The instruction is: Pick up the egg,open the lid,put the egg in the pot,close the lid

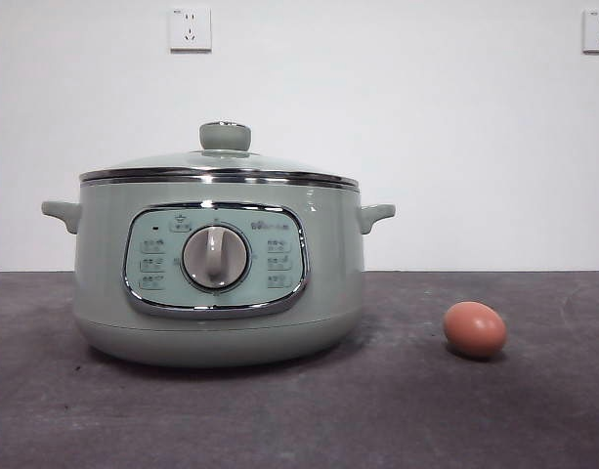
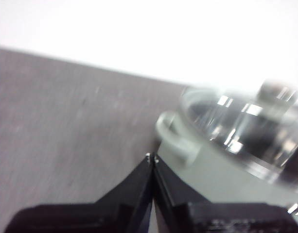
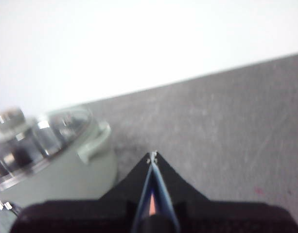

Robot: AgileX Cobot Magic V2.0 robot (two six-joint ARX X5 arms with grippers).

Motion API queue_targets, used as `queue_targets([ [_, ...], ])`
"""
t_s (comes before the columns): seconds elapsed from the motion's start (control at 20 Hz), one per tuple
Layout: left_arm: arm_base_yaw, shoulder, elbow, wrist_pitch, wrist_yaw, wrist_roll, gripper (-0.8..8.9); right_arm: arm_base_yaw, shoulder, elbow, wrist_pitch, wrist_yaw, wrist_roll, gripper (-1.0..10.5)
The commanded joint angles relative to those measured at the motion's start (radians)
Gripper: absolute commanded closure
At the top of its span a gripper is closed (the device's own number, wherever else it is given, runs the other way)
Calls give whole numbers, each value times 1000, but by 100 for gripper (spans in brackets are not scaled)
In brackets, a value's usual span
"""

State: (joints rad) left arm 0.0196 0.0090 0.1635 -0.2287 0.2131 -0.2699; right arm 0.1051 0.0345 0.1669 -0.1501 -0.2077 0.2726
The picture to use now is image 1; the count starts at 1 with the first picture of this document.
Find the pale green electric cooking pot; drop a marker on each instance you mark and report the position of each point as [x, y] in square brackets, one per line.
[103, 254]

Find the glass lid with green knob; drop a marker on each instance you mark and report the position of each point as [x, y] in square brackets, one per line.
[224, 137]

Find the brown egg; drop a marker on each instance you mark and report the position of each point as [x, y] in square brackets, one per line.
[475, 331]

